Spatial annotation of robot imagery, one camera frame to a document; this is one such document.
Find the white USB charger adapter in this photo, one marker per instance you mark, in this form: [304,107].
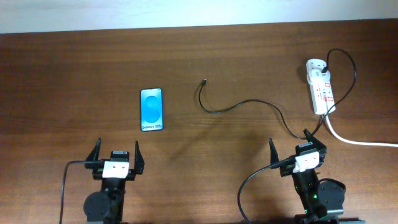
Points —
[315,71]

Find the white power strip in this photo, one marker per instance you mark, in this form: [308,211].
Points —
[322,97]

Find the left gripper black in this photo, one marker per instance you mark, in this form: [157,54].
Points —
[138,163]

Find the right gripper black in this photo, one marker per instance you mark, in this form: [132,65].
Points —
[322,148]

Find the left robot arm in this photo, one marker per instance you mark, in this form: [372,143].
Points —
[106,205]

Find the blue screen Samsung smartphone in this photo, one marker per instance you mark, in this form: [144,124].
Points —
[151,110]

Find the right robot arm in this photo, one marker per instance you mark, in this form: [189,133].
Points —
[322,199]

